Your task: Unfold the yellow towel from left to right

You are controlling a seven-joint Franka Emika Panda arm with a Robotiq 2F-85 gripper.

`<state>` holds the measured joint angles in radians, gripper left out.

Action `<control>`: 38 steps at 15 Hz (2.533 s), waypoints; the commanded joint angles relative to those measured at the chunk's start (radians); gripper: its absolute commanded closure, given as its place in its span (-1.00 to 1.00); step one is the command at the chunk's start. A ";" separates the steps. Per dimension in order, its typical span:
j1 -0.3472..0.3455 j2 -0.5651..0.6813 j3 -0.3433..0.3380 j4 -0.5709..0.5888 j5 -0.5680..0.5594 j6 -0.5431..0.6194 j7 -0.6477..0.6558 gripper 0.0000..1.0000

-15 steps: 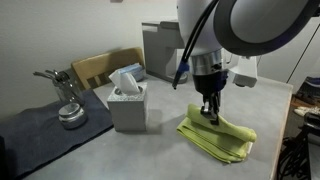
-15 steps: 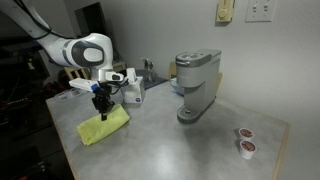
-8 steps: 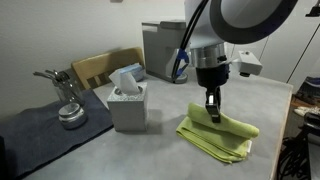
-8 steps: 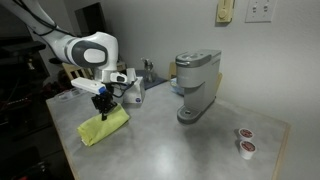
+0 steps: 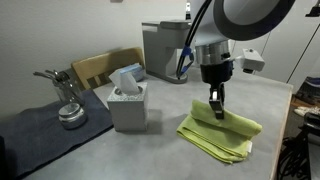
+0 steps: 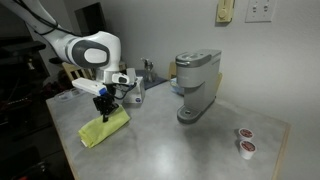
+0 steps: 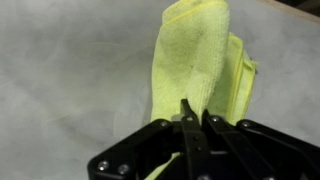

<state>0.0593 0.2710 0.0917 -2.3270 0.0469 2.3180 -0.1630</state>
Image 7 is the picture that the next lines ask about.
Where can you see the yellow microfiber towel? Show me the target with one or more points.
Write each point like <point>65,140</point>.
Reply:
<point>190,56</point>

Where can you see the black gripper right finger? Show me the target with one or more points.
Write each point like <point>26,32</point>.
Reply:
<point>253,146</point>

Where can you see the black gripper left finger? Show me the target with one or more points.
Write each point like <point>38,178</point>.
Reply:
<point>150,146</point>

